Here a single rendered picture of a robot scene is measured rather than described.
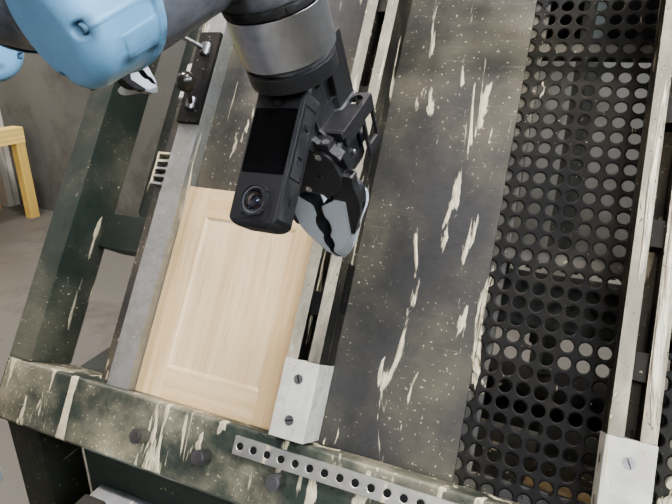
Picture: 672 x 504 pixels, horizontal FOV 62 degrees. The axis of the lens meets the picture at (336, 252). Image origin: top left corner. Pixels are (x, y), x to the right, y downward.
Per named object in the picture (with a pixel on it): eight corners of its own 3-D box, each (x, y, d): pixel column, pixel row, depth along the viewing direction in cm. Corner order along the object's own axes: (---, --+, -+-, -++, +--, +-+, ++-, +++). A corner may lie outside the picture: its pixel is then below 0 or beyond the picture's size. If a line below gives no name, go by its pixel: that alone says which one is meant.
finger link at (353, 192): (374, 226, 52) (356, 150, 45) (368, 238, 51) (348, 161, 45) (330, 218, 54) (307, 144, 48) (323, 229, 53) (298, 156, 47)
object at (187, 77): (179, 111, 112) (171, 84, 99) (184, 94, 113) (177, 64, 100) (198, 116, 113) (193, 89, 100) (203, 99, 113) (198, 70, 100)
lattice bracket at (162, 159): (158, 188, 116) (149, 183, 113) (167, 156, 117) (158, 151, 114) (173, 190, 115) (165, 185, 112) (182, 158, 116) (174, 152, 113)
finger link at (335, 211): (387, 228, 58) (371, 158, 52) (364, 269, 55) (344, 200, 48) (360, 223, 59) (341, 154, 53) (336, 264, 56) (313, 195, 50)
